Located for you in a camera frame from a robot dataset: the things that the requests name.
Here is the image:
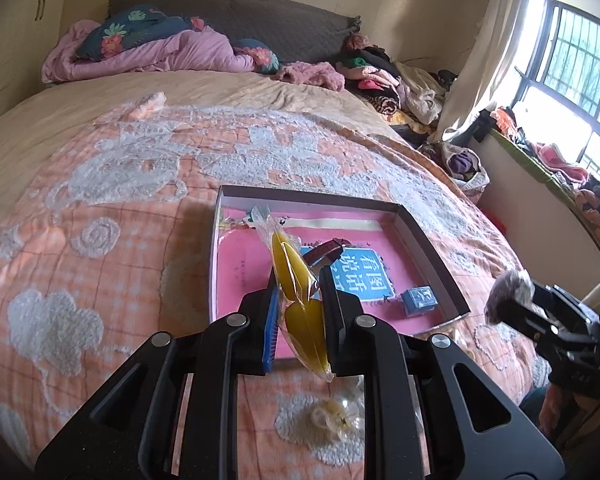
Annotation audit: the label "cream wardrobe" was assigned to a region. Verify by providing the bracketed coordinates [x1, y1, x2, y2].
[0, 0, 77, 131]

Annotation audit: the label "purple duvet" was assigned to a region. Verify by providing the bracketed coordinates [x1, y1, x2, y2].
[41, 19, 259, 85]

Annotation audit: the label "small black object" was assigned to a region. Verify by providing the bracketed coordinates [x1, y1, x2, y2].
[474, 110, 497, 144]

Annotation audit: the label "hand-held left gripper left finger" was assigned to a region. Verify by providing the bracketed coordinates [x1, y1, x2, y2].
[35, 276, 282, 480]

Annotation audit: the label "small blue box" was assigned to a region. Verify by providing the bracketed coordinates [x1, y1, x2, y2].
[400, 285, 439, 319]

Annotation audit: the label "fluffy hair tie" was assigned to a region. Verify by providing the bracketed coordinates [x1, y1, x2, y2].
[484, 268, 535, 325]

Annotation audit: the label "pink picture book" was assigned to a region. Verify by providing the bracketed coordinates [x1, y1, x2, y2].
[215, 216, 411, 322]

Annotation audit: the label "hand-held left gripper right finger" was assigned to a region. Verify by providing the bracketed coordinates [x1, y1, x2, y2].
[319, 266, 565, 480]

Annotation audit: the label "red leather strap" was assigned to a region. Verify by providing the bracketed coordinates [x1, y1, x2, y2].
[302, 239, 349, 267]

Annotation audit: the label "cream curtain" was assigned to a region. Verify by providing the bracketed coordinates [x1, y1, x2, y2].
[439, 0, 542, 142]

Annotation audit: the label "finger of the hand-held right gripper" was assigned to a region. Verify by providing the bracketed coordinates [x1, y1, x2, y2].
[495, 300, 558, 343]
[530, 284, 590, 323]

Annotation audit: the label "barred window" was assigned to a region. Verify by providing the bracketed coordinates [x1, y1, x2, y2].
[517, 0, 600, 196]

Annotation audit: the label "grey quilted headboard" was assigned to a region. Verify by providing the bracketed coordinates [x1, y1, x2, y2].
[107, 0, 363, 67]

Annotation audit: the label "clothes on windowsill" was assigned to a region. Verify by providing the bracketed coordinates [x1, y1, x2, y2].
[490, 106, 600, 258]

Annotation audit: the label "orange patterned blanket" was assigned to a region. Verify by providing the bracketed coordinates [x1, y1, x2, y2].
[0, 102, 551, 467]

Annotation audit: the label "shallow cardboard box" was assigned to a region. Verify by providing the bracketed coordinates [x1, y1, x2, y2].
[209, 185, 472, 337]

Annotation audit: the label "beige bed sheet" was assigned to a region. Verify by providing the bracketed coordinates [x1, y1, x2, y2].
[0, 67, 406, 241]

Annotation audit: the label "pile of clothes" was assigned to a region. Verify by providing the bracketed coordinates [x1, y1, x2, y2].
[337, 34, 462, 130]

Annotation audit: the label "bag of clothes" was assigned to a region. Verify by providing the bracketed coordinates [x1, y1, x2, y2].
[431, 140, 492, 204]

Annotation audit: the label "beaded jewelry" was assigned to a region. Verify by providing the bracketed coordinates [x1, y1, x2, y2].
[307, 380, 368, 445]

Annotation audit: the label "pink fluffy garment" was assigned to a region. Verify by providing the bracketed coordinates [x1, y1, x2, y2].
[275, 61, 346, 92]

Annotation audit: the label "yellow bangles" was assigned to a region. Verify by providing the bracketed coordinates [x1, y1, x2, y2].
[245, 205, 338, 383]

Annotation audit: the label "small dark floral pillow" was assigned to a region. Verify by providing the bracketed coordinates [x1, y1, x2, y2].
[234, 37, 281, 74]

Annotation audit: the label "large dark floral pillow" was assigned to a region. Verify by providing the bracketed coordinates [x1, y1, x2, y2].
[75, 7, 206, 61]

